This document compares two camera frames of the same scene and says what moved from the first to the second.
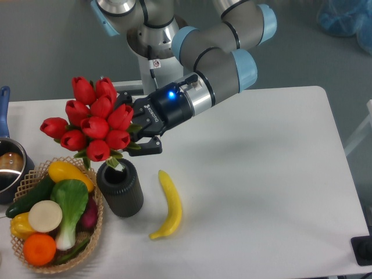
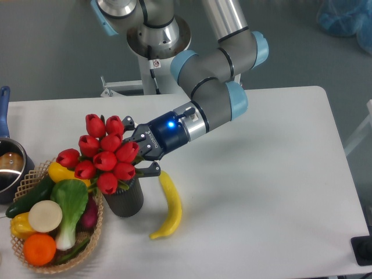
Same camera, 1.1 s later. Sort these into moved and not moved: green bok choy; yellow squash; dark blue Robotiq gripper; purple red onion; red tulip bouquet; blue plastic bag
Moved: red tulip bouquet; dark blue Robotiq gripper
Not moved: green bok choy; yellow squash; blue plastic bag; purple red onion
